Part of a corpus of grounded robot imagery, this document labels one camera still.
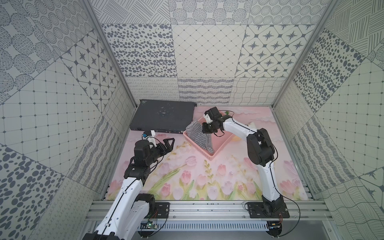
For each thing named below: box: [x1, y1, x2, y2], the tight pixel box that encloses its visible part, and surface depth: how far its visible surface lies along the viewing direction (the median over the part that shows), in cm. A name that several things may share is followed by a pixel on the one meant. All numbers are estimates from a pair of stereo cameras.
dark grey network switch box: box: [129, 99, 197, 134], surface depth 113 cm
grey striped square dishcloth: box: [185, 120, 215, 154], surface depth 100 cm
